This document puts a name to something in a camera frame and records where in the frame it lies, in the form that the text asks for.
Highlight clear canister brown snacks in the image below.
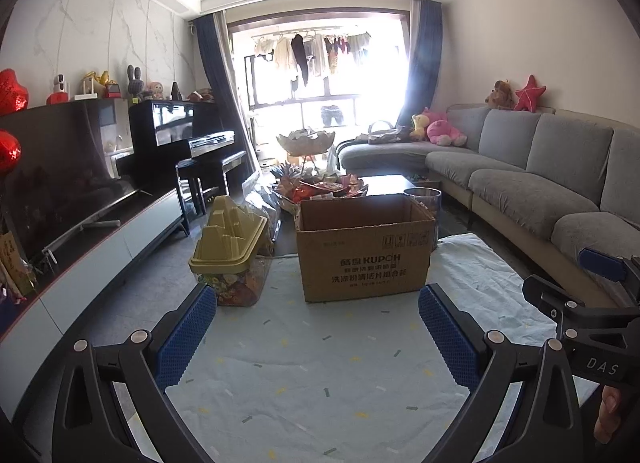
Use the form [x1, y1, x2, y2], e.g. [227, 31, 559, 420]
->
[404, 186, 442, 249]

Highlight right hand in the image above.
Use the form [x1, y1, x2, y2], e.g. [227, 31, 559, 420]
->
[593, 386, 639, 445]

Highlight grey curved sofa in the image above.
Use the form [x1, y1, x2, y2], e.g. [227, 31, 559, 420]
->
[337, 104, 639, 307]

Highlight white tv cabinet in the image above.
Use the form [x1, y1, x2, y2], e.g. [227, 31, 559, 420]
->
[1, 191, 183, 420]

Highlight red star pillow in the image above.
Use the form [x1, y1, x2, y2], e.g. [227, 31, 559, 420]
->
[513, 75, 547, 113]

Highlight pink plush toy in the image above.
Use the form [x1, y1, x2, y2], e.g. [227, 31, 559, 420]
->
[423, 108, 468, 148]

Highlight brown cardboard box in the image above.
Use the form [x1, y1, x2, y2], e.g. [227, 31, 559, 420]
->
[296, 194, 435, 303]

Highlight brown plush lion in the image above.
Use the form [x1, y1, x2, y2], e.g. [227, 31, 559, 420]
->
[485, 80, 514, 111]

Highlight yellow plush toy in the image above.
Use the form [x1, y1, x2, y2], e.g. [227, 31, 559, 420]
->
[409, 113, 431, 141]

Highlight clear jar yellow lid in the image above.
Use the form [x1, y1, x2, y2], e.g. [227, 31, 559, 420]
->
[189, 195, 271, 307]

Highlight black television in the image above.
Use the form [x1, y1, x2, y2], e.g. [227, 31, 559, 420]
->
[1, 99, 151, 263]

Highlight black piano bench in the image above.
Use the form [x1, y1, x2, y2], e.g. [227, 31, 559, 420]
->
[176, 151, 250, 217]

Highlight white tiered snack stand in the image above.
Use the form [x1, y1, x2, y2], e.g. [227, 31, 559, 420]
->
[270, 129, 369, 218]

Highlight red heart balloon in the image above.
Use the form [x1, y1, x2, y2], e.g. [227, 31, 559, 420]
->
[0, 68, 29, 116]
[0, 129, 22, 177]

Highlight clear plastic snack bag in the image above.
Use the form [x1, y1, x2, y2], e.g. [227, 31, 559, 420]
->
[244, 180, 282, 243]

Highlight black upright piano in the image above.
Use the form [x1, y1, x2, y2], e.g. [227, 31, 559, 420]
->
[116, 100, 246, 192]

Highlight blue right curtain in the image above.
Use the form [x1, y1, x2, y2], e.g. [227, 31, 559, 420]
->
[396, 0, 444, 127]

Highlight blue curtain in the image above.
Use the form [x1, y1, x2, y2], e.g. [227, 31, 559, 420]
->
[193, 11, 259, 172]
[396, 0, 444, 127]

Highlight grey rabbit figurine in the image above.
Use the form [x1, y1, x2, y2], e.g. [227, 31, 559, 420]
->
[127, 64, 144, 99]

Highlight blue left curtain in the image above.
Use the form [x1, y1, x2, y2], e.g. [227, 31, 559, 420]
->
[193, 11, 259, 172]

